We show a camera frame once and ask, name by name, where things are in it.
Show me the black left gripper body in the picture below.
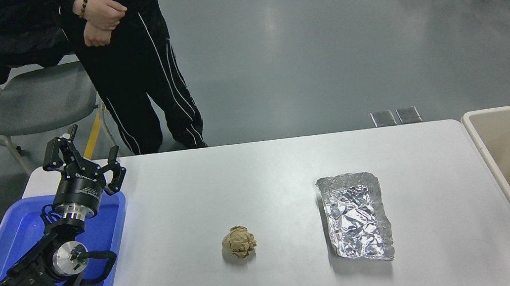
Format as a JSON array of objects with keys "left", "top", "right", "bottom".
[{"left": 48, "top": 164, "right": 111, "bottom": 218}]

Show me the person's left hand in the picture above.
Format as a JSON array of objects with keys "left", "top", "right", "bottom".
[{"left": 82, "top": 20, "right": 114, "bottom": 49}]

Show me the person's right hand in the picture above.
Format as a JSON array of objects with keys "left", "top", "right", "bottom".
[{"left": 84, "top": 0, "right": 130, "bottom": 34}]

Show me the grey chair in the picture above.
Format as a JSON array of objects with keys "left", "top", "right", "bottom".
[{"left": 0, "top": 44, "right": 120, "bottom": 180}]

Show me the person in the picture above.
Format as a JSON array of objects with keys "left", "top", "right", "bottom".
[{"left": 57, "top": 0, "right": 209, "bottom": 165}]

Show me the crumpled tan paper ball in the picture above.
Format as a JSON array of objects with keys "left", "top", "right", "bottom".
[{"left": 219, "top": 224, "right": 259, "bottom": 261}]

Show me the black jacket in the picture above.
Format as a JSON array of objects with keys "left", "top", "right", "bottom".
[{"left": 0, "top": 0, "right": 77, "bottom": 84}]

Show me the metal floor plate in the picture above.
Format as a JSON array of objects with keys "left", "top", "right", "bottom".
[
  {"left": 370, "top": 109, "right": 398, "bottom": 129},
  {"left": 395, "top": 105, "right": 423, "bottom": 125}
]

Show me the silver foil tray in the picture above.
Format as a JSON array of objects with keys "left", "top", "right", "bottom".
[{"left": 315, "top": 168, "right": 397, "bottom": 269}]

